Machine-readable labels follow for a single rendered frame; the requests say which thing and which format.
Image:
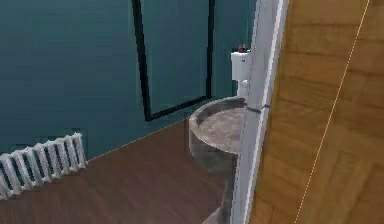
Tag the small red vessel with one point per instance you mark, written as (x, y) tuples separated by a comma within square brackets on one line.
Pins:
[(241, 48)]

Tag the black framed shower screen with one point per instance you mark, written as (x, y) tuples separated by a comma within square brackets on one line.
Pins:
[(176, 56)]

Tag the white ribbed radiator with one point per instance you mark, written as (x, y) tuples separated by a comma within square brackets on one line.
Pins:
[(40, 163)]

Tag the grey stone pedestal sink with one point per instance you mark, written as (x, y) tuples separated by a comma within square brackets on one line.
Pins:
[(218, 133)]

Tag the white door frame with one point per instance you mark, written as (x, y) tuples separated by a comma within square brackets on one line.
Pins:
[(258, 113)]

